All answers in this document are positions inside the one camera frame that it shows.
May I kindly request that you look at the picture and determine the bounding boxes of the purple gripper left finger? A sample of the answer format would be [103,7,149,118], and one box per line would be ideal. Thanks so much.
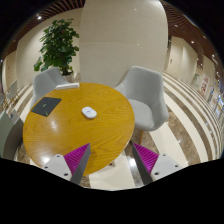
[42,144,91,185]

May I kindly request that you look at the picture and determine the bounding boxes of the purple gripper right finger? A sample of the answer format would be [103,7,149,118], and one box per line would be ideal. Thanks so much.
[132,143,182,185]

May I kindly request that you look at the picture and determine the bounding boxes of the white computer mouse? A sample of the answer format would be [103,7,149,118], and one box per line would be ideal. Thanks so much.
[82,107,97,119]

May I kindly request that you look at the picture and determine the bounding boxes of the round wooden table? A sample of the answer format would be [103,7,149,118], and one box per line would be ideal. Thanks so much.
[23,83,134,174]

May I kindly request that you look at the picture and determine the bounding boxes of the grey chair near left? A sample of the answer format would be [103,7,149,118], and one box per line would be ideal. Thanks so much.
[0,110,23,160]

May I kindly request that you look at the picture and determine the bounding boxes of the grey chair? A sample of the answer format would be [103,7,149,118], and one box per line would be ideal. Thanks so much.
[30,67,68,107]
[115,66,169,142]
[0,110,23,160]
[7,81,18,102]

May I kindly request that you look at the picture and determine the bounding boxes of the grey chair right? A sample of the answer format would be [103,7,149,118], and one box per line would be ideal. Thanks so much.
[115,66,169,142]

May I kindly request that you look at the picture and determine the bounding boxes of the white rectangular box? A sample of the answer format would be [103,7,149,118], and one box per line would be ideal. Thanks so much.
[55,82,80,90]

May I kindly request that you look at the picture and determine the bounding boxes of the grey chair far left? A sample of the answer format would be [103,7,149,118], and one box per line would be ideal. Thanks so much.
[7,81,18,102]

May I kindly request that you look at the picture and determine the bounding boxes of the green potted plant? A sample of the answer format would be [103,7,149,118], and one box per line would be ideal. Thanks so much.
[34,19,79,76]

